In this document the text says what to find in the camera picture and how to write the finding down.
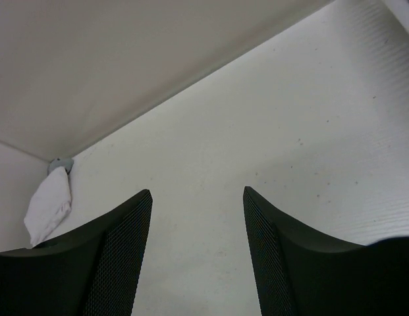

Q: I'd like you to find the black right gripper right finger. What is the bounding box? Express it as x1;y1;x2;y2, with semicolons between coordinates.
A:
243;187;409;315

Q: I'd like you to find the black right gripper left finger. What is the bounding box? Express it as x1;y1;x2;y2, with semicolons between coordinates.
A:
0;190;152;315

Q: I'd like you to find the folded white tank top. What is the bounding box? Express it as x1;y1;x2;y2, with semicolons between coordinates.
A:
24;167;72;247

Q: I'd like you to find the folded grey tank top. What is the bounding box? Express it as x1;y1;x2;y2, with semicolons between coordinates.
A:
47;157;74;174

